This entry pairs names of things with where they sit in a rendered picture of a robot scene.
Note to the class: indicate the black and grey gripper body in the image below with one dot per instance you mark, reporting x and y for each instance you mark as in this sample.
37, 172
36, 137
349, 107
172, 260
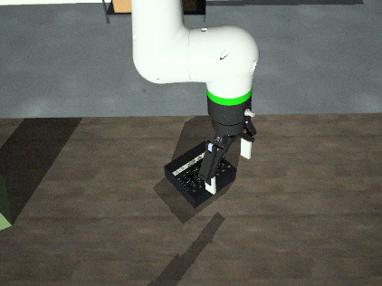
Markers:
222, 130

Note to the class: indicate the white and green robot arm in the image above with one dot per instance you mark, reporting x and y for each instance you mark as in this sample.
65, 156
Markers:
223, 56

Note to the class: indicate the black lighting desk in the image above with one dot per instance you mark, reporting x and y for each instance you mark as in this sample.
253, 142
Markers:
183, 172

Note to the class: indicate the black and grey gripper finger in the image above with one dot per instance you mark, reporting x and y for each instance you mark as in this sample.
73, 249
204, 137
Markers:
247, 138
212, 158

